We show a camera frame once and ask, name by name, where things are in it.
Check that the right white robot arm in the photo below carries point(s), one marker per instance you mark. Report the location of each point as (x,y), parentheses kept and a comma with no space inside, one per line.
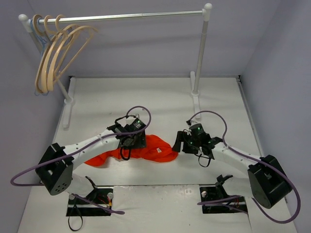
(264,179)

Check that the left wooden hanger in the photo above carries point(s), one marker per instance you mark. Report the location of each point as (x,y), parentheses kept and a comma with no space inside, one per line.
(56,36)

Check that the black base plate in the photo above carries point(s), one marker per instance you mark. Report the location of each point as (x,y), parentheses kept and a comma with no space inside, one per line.
(78,207)
(209,193)

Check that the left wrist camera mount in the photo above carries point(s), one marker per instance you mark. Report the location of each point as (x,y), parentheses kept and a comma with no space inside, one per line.
(129,119)

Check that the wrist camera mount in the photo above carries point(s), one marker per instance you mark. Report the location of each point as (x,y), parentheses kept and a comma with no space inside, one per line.
(190,122)
(129,119)

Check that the wooden hanger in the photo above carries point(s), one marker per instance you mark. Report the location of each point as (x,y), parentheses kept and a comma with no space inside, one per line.
(71,33)
(56,36)
(52,64)

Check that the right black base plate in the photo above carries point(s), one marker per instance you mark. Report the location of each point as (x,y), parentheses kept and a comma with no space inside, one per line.
(209,193)

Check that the blue wire hanger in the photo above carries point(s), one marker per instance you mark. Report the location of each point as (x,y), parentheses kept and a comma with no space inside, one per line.
(45,43)

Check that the orange t shirt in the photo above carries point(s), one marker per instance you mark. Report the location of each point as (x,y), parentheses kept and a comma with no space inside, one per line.
(157,150)

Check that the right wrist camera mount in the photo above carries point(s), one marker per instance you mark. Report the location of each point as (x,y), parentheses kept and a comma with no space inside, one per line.
(190,122)

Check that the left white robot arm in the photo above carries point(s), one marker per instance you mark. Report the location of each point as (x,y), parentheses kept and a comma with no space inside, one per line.
(58,176)

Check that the silver white clothes rack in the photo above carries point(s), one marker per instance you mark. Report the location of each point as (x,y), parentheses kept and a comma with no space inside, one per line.
(68,94)

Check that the middle wooden hanger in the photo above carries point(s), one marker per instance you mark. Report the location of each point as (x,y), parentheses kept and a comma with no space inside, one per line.
(52,64)

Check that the right wooden hanger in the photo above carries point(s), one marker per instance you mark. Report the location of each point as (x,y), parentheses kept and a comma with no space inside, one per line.
(71,33)

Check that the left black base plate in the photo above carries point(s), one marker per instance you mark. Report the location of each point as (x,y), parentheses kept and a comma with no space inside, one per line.
(78,207)

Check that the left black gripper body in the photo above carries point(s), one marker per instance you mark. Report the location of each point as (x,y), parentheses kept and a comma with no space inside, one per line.
(140,142)

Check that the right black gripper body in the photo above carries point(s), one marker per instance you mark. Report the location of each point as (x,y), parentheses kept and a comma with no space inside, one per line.
(185,144)

